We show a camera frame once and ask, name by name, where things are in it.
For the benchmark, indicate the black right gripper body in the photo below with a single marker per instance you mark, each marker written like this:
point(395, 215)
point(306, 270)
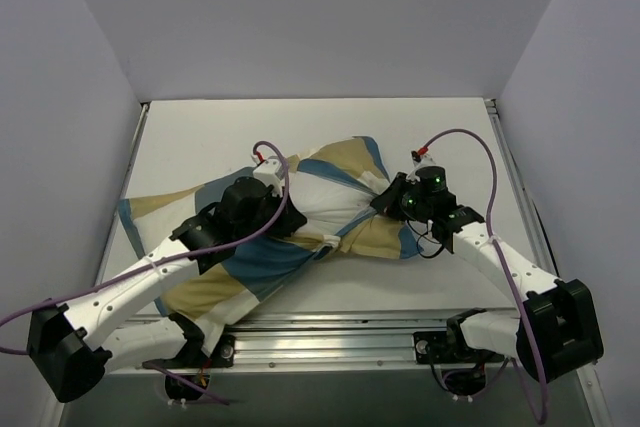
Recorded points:
point(385, 198)

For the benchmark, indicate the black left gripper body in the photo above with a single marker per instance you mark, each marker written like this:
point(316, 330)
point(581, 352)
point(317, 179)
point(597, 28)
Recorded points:
point(288, 217)

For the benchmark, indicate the white pillow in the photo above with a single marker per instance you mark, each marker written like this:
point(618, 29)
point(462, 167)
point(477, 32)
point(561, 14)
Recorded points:
point(328, 206)

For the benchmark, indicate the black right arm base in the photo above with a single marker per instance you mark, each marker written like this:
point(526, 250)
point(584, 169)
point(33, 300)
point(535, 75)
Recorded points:
point(461, 382)

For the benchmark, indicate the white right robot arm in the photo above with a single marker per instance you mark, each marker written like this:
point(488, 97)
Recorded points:
point(555, 329)

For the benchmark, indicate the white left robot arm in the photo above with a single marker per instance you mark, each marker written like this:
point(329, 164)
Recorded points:
point(74, 342)

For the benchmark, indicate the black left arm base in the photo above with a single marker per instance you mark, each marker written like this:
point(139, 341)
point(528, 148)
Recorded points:
point(188, 388)

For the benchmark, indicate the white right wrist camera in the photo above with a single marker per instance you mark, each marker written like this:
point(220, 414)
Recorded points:
point(420, 159)

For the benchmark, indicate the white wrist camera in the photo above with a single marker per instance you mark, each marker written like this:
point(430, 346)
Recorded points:
point(270, 172)
point(420, 159)

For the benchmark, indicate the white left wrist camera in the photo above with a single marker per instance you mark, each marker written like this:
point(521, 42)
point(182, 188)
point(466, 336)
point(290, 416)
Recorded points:
point(270, 172)

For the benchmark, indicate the aluminium table edge rail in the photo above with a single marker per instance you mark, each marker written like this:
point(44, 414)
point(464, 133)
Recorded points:
point(533, 226)

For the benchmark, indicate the aluminium left edge rail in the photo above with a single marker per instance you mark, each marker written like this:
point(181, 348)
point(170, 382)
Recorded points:
point(134, 147)

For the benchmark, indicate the aluminium front mounting rail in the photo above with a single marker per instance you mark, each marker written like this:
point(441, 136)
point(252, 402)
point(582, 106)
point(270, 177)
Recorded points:
point(340, 374)

